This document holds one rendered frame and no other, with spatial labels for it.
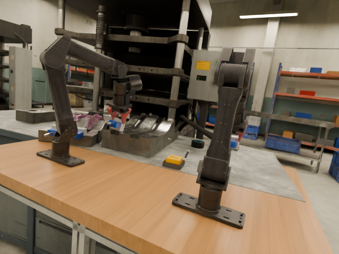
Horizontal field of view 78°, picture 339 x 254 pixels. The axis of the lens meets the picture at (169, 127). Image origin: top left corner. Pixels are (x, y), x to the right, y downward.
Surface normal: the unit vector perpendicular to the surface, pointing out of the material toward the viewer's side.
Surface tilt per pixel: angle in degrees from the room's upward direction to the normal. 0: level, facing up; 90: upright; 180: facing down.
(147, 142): 90
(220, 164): 85
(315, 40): 90
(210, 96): 90
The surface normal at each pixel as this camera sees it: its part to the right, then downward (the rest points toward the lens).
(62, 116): 0.56, 0.01
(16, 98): 0.86, 0.19
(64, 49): 0.63, 0.22
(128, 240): -0.41, 0.11
